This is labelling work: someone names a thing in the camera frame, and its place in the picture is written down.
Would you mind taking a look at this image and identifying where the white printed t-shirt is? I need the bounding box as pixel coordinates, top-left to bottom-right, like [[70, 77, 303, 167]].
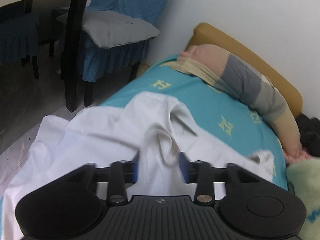
[[2, 92, 274, 239]]

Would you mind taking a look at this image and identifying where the teal bed sheet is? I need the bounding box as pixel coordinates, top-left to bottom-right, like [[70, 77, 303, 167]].
[[100, 55, 287, 189]]

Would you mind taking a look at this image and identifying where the striped pillow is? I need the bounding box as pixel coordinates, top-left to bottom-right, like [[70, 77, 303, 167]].
[[170, 44, 302, 157]]

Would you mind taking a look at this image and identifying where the green fleece blanket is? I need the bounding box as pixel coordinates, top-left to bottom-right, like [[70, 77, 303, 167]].
[[286, 158, 320, 239]]

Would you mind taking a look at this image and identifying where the pink fuzzy blanket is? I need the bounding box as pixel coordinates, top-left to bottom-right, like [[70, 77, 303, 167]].
[[284, 145, 314, 165]]

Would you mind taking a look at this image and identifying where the mustard yellow headboard cushion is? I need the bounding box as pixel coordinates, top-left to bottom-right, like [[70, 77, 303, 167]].
[[186, 23, 303, 117]]

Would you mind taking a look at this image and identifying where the grey seat cushion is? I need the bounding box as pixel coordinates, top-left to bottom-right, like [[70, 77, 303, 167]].
[[82, 11, 161, 49]]

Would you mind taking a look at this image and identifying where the blue covered chair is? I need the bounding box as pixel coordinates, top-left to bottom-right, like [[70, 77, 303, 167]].
[[51, 0, 168, 112], [1, 0, 39, 79]]

